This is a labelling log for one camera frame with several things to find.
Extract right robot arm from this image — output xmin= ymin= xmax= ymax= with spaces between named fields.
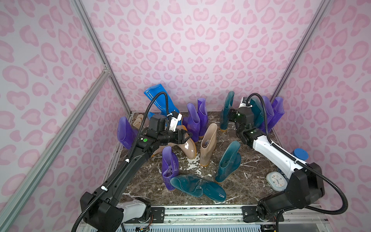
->
xmin=228 ymin=107 xmax=325 ymax=220

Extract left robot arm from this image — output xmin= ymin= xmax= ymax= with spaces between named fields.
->
xmin=71 ymin=128 xmax=192 ymax=232

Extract beige rain boot lying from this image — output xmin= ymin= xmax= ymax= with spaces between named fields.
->
xmin=152 ymin=139 xmax=197 ymax=160

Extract beige rain boot upright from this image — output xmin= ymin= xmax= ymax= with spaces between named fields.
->
xmin=200 ymin=123 xmax=218 ymax=167

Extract dark green rain boot lying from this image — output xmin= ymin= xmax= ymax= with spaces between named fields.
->
xmin=170 ymin=175 xmax=227 ymax=202

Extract white alarm clock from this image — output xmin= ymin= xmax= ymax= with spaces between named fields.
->
xmin=266 ymin=172 xmax=288 ymax=192

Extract aluminium diagonal beam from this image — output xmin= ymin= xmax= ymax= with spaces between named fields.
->
xmin=1 ymin=70 xmax=111 ymax=232

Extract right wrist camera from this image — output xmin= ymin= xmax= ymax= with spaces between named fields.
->
xmin=239 ymin=97 xmax=250 ymax=108

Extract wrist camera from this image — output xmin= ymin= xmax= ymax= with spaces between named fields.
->
xmin=239 ymin=97 xmax=250 ymax=108
xmin=168 ymin=111 xmax=183 ymax=131

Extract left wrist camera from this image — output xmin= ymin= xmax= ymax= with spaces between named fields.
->
xmin=168 ymin=111 xmax=183 ymax=131

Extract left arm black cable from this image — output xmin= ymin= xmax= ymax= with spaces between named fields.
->
xmin=71 ymin=91 xmax=170 ymax=232

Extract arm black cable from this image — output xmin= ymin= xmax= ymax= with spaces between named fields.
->
xmin=71 ymin=91 xmax=170 ymax=232
xmin=245 ymin=92 xmax=348 ymax=232

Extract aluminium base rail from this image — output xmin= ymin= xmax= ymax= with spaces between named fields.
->
xmin=76 ymin=203 xmax=332 ymax=232

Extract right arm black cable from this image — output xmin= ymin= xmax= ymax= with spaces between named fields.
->
xmin=245 ymin=92 xmax=348 ymax=232

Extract aluminium corner post right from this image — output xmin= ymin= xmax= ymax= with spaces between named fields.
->
xmin=271 ymin=0 xmax=333 ymax=102

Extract aluminium corner post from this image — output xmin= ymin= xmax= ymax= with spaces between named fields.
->
xmin=71 ymin=0 xmax=132 ymax=116
xmin=271 ymin=0 xmax=333 ymax=102

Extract aluminium corner post left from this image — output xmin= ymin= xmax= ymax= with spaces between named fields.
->
xmin=71 ymin=0 xmax=132 ymax=116

